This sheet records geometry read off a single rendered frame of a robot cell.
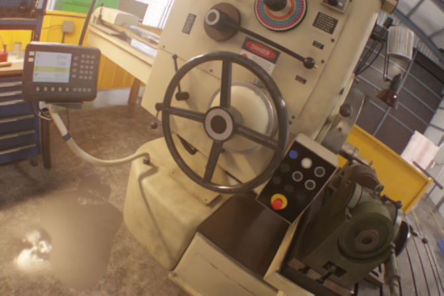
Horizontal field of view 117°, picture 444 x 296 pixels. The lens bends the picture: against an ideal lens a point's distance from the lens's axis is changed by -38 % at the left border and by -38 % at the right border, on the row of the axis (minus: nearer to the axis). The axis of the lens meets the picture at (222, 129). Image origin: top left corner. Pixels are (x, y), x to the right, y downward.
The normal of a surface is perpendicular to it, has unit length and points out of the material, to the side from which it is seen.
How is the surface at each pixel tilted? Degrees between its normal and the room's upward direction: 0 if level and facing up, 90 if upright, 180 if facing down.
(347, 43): 90
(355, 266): 90
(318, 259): 90
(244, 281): 90
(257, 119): 76
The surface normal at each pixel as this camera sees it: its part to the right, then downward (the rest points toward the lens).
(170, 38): -0.50, 0.18
